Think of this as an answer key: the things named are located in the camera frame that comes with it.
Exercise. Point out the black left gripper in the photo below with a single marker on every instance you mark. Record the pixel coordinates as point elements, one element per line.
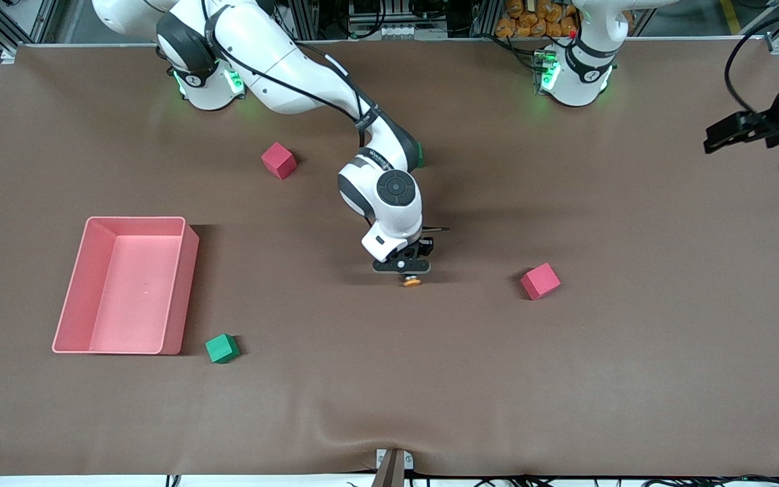
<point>770,126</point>

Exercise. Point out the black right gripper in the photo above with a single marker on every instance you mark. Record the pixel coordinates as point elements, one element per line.
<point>424,243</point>

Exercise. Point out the orange capped push button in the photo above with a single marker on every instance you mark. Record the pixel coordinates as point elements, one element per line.
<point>412,282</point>

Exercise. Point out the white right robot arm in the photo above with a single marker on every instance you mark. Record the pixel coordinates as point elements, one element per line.
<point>281,61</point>

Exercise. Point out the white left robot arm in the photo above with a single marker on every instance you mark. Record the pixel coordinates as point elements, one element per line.
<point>575,84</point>

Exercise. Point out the green foam cube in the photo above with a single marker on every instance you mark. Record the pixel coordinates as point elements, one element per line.
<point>420,157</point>
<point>222,348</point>

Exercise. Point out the pink foam cube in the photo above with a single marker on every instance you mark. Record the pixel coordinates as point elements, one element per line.
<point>278,161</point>
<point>540,281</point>

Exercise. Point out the white terminal strip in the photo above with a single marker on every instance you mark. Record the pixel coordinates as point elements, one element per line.
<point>410,31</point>

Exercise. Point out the bag of orange snacks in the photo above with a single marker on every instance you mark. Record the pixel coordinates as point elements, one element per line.
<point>531,20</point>

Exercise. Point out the black electronics box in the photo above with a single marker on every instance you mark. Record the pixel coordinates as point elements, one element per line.
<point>369,8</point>

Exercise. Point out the pink plastic tray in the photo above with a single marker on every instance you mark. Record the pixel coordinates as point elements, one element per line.
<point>132,291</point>

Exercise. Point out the metal clamp bracket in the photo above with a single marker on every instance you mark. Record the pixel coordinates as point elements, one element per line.
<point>393,467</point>

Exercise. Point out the aluminium frame post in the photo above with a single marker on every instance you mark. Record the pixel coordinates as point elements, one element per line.
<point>307,17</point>
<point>487,17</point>

